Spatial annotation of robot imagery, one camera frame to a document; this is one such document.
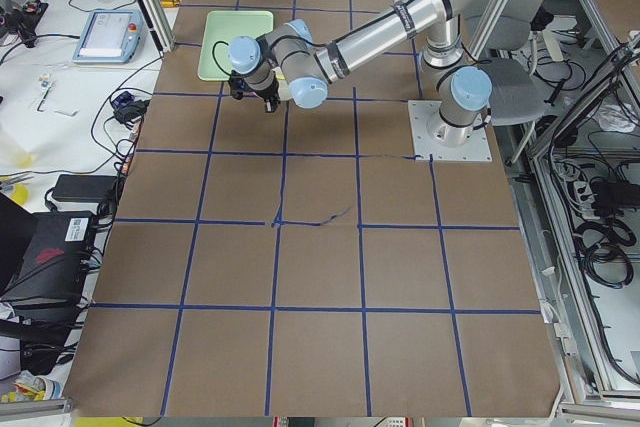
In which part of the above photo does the grey office chair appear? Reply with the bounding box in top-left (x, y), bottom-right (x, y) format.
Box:
top-left (462, 0), bottom-right (544, 126)

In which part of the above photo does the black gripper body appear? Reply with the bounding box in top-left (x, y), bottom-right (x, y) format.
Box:
top-left (243, 66), bottom-right (278, 100)

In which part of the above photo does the light green tray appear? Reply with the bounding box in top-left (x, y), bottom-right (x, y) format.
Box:
top-left (198, 10), bottom-right (274, 81)

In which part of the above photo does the blue teach pendant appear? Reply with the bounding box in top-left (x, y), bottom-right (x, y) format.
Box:
top-left (72, 9), bottom-right (143, 64)

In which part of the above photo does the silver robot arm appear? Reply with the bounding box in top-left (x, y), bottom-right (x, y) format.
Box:
top-left (227, 0), bottom-right (472, 113)

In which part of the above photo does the black computer box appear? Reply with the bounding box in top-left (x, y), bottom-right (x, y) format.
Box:
top-left (1, 211), bottom-right (98, 307)

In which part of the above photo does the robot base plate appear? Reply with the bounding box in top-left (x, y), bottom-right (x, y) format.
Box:
top-left (408, 100), bottom-right (492, 163)

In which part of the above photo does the black power brick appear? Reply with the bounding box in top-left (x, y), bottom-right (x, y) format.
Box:
top-left (51, 174), bottom-right (116, 203)

